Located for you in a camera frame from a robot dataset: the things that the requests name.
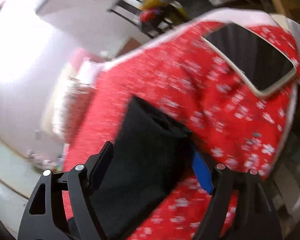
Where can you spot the black wooden chair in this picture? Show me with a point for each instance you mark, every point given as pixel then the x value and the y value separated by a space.
pixel 132 13

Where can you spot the black storage box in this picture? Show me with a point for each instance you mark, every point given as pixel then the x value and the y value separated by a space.
pixel 262 66

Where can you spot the black pants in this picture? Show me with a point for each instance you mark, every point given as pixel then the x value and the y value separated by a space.
pixel 151 153

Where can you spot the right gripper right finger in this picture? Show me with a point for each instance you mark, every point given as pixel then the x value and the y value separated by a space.
pixel 239 208

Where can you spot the floral white pillow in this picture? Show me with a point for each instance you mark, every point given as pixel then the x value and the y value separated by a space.
pixel 71 97

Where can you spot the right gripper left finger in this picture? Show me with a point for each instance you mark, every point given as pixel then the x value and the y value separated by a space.
pixel 44 216

